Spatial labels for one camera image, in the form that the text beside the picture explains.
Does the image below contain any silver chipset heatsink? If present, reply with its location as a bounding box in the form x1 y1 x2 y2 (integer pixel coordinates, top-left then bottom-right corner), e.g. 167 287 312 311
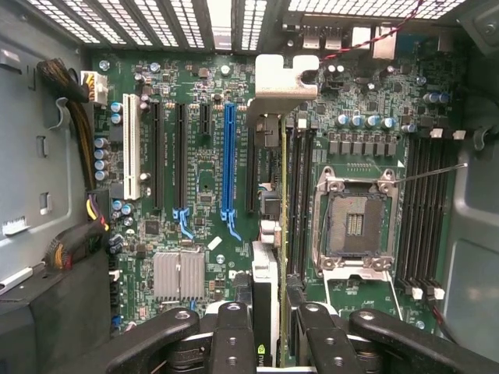
153 251 207 304

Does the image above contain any CPU socket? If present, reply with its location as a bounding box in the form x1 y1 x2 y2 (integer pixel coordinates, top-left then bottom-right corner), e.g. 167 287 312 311
313 165 401 273

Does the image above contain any long black expansion slot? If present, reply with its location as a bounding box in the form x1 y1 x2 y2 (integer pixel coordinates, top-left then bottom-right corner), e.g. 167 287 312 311
171 101 195 240
244 124 259 214
150 101 165 211

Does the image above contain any green Dell motherboard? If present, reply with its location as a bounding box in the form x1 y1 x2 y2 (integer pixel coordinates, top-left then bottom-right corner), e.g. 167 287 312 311
88 49 458 337

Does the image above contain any black plastic shroud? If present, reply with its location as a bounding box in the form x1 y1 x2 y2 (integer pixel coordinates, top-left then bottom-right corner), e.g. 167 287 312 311
0 249 114 374

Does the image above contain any open black PC case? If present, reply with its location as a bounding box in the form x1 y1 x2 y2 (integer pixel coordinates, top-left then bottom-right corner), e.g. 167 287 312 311
0 0 499 374

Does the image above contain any long blue expansion slot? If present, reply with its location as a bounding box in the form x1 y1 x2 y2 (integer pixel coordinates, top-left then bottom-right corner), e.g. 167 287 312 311
220 101 243 242

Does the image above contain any thin metal locking lever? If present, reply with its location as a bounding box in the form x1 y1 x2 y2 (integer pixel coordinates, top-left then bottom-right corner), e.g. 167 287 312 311
391 163 468 184

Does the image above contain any white PCI expansion slot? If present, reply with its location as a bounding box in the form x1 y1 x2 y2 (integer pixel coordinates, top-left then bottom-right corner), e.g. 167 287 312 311
122 93 141 202

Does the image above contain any white power connector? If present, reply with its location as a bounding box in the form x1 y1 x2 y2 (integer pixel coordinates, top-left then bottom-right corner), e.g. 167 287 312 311
80 69 109 106

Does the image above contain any sleeved multicolour power cable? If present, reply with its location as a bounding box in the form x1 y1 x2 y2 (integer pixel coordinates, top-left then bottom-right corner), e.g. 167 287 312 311
41 190 111 273

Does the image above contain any red black twisted wire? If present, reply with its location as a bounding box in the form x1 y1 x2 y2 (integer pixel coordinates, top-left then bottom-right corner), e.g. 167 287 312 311
319 0 426 60

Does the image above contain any sleeved yellow black power cable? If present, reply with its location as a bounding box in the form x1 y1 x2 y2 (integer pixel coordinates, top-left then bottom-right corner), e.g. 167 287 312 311
37 58 98 192

